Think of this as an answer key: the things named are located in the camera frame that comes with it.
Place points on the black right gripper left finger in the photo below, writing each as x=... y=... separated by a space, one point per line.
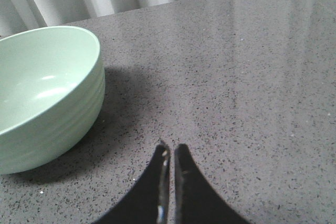
x=148 y=199

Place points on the light green ribbed bowl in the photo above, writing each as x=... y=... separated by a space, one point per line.
x=52 y=90

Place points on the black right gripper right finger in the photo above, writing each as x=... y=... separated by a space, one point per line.
x=196 y=200

